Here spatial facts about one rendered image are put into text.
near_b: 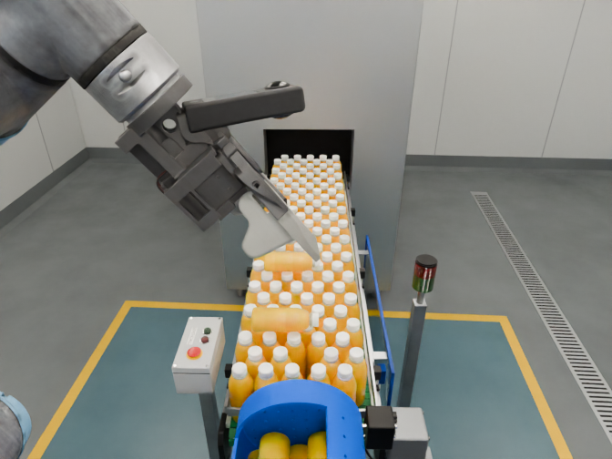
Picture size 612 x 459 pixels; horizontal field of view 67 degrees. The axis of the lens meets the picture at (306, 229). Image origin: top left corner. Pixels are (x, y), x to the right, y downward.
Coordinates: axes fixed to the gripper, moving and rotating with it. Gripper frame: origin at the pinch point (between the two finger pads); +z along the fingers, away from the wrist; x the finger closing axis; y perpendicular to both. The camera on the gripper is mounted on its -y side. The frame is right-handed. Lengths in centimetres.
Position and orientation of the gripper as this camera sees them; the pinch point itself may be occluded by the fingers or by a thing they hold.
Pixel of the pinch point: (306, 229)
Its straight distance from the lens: 50.5
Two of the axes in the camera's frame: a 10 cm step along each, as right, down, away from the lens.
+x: 2.5, 3.4, -9.0
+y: -7.5, 6.6, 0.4
